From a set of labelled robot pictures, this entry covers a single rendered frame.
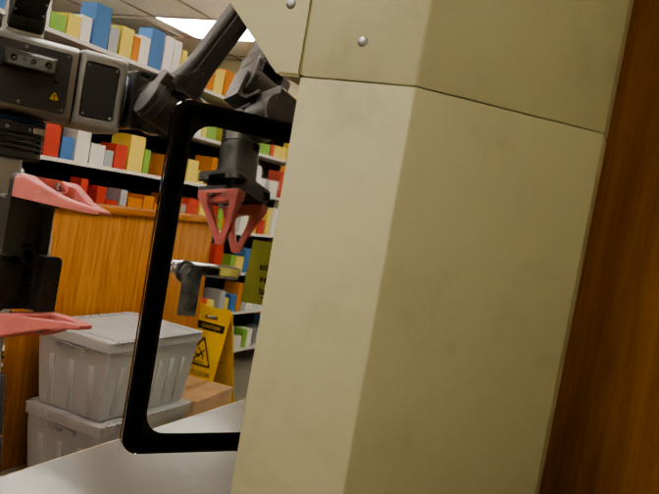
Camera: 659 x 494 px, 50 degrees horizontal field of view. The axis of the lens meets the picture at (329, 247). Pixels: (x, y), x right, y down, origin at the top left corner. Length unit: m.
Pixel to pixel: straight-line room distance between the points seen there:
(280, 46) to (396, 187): 0.17
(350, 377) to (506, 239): 0.19
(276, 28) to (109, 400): 2.40
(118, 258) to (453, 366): 2.91
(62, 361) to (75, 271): 0.45
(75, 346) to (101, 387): 0.20
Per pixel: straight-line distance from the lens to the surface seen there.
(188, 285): 0.80
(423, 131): 0.61
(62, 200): 0.63
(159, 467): 0.96
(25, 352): 3.20
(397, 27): 0.63
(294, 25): 0.67
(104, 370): 2.88
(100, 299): 3.43
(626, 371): 0.94
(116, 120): 1.52
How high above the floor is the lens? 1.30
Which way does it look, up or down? 3 degrees down
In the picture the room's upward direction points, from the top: 10 degrees clockwise
